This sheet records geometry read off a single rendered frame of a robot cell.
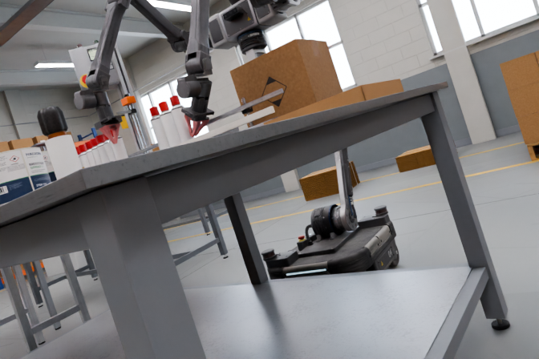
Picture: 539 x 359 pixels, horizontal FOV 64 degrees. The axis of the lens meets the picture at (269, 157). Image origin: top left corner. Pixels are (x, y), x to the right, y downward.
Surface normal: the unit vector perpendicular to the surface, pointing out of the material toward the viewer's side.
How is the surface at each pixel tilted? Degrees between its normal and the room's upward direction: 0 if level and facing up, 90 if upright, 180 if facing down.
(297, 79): 90
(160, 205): 90
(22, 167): 90
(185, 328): 90
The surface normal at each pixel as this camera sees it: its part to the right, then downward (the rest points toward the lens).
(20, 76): 0.79, -0.26
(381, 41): -0.52, 0.18
